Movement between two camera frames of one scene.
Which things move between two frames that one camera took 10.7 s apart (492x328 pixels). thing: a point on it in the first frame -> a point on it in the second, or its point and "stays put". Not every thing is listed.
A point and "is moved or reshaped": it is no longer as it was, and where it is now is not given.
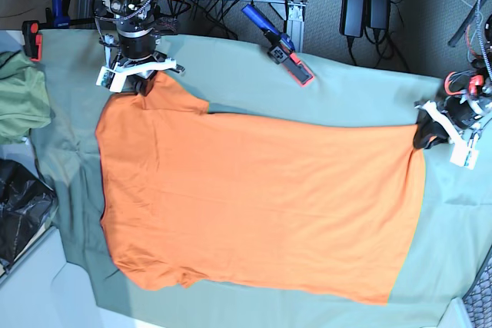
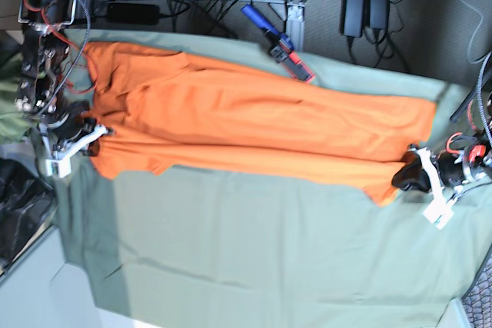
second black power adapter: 379,0 stays put
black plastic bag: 27,203 stays put
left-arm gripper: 457,114 -> 449,170
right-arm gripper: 140,54 -> 70,129
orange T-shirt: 191,197 is moved or reshaped
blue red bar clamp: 281,51 stays put
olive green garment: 24,104 stays put
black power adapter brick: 352,16 stays put
